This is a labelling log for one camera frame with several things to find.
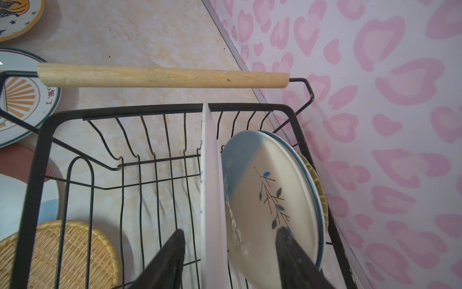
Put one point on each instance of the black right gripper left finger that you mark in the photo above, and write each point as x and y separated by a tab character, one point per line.
165	270

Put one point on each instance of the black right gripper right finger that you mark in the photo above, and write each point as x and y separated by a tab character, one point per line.
297	271

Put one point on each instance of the white grid pattern plate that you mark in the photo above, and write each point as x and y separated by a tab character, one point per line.
214	270

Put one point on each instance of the tan woven bamboo tray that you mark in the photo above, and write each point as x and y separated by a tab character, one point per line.
89	260

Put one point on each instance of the cream and blue plate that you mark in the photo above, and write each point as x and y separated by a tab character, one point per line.
264	191

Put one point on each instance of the black wire dish rack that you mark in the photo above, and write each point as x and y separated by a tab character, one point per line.
133	173

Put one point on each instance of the green woven bamboo tray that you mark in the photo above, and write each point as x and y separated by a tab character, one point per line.
318	187

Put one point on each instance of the large pastel colour-block plate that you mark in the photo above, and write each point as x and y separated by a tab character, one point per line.
16	161

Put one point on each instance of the orange sunburst green-rim plate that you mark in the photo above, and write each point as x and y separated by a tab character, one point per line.
26	98

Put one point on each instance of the star pattern character plate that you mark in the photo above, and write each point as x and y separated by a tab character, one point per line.
19	16

